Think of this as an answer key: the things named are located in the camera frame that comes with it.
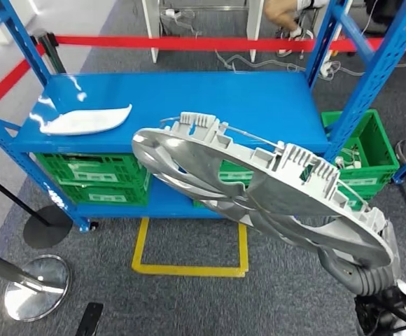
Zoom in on dark stanchion post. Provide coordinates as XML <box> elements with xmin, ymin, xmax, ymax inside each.
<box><xmin>31</xmin><ymin>31</ymin><xmax>67</xmax><ymax>75</ymax></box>

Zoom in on grey plastic wheel hubcap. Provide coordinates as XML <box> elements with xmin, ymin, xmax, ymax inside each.
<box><xmin>131</xmin><ymin>111</ymin><xmax>395</xmax><ymax>270</ymax></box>

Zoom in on yellow floor tape square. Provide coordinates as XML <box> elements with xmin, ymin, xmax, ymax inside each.
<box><xmin>131</xmin><ymin>218</ymin><xmax>249</xmax><ymax>278</ymax></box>

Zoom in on tall green plastic crate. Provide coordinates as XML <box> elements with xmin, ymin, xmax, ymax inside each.
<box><xmin>321</xmin><ymin>109</ymin><xmax>400</xmax><ymax>212</ymax></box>

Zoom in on small white plastic part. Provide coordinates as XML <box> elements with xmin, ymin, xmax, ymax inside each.
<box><xmin>335</xmin><ymin>148</ymin><xmax>362</xmax><ymax>170</ymax></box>

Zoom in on black stanchion post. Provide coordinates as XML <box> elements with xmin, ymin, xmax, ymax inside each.
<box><xmin>0</xmin><ymin>167</ymin><xmax>73</xmax><ymax>250</ymax></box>

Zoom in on white curved plastic part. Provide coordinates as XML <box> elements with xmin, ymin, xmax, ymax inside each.
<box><xmin>40</xmin><ymin>104</ymin><xmax>133</xmax><ymax>137</ymax></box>

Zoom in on white desk legs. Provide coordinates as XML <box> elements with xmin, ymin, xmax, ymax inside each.
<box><xmin>141</xmin><ymin>0</ymin><xmax>265</xmax><ymax>64</ymax></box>

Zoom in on chrome stanchion post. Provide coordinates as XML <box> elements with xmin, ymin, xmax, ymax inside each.
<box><xmin>0</xmin><ymin>246</ymin><xmax>72</xmax><ymax>322</ymax></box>

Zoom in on person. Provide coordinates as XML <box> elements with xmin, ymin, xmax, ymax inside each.
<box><xmin>264</xmin><ymin>0</ymin><xmax>330</xmax><ymax>57</ymax></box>

